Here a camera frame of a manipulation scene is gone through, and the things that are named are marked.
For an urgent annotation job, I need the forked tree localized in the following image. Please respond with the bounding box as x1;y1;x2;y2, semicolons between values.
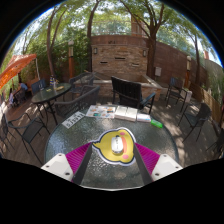
123;0;171;81

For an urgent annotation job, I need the dark wicker chair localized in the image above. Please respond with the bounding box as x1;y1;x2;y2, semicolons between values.
68;71;98;98
53;85;102;119

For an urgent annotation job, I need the black metal mesh chair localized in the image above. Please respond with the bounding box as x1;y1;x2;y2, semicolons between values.
204;128;224;160
177;102;212;144
165;77;188;108
7;113;51;164
0;113;11;158

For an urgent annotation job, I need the green wipes pack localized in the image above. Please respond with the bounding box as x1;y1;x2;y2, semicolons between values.
150;119;164;129

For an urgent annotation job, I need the white computer mouse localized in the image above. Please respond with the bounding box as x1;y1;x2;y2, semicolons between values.
110;135;125;155

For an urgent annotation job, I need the white number plate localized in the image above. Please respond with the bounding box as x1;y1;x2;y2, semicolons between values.
61;111;86;130

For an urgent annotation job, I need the wooden lamp post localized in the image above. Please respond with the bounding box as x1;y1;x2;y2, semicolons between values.
185;55;193;89
67;40;76;79

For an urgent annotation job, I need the yellow chick-shaped mouse pad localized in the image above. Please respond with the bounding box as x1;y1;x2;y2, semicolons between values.
92;127;137;166

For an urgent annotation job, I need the slender tree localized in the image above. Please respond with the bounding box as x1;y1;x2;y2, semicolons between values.
86;0;101;73
45;4;66;79

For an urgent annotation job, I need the white bag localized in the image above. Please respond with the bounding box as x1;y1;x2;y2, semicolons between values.
184;89;193;103

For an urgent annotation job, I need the white box with coloured print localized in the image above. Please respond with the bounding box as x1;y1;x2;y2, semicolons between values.
136;113;152;123

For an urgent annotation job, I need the colourful printed sheet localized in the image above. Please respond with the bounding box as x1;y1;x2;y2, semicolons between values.
85;104;117;120

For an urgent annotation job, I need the blue patio chair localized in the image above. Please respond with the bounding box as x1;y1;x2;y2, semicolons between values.
30;78;48;96

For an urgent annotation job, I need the black slatted wooden chair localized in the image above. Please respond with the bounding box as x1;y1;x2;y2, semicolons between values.
110;75;157;115

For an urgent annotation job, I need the dark round patio table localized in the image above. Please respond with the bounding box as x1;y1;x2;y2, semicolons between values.
30;82;73;126

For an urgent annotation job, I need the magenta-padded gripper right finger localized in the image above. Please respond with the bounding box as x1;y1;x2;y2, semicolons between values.
132;142;183;186

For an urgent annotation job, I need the person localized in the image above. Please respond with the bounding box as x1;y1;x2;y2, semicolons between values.
17;81;29;93
8;88;18;106

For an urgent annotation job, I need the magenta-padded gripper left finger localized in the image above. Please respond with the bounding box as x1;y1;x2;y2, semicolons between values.
40;142;93;185

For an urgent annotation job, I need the orange patio umbrella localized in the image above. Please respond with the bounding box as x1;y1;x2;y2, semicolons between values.
0;53;38;91

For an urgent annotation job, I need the grey wall utility box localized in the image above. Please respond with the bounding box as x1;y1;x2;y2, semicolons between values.
154;66;163;78

